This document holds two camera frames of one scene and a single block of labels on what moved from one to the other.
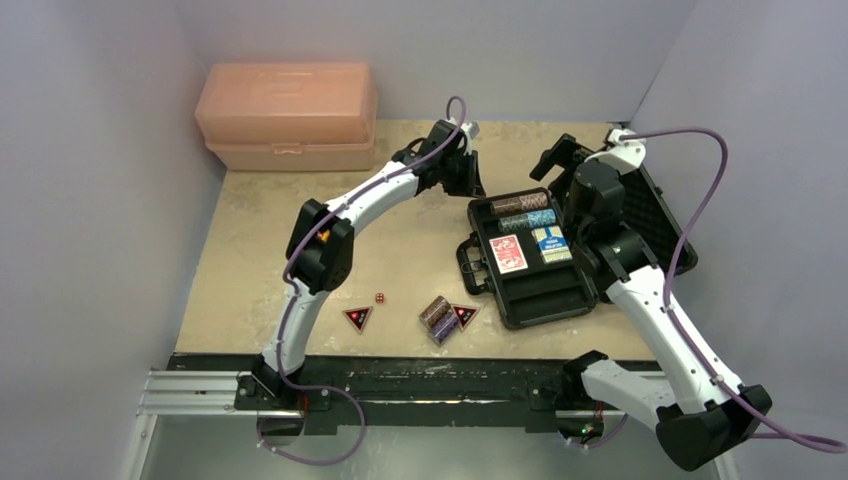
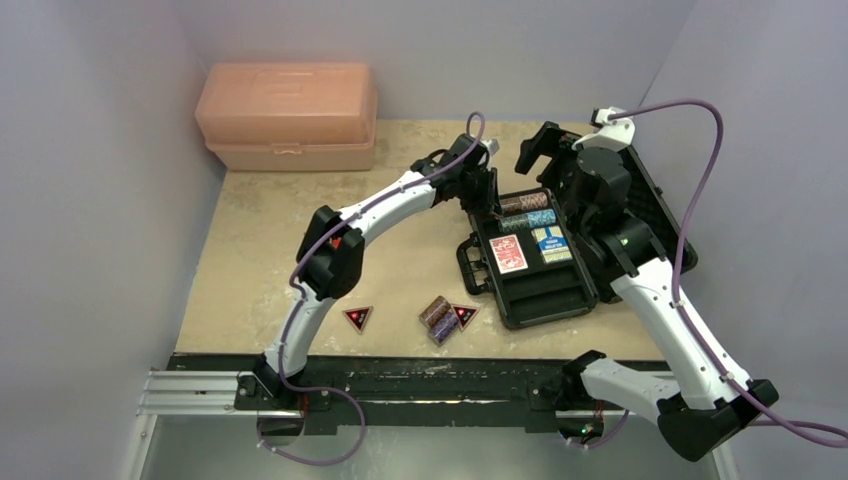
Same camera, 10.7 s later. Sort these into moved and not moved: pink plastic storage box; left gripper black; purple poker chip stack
Moved: left gripper black
Not moved: pink plastic storage box; purple poker chip stack
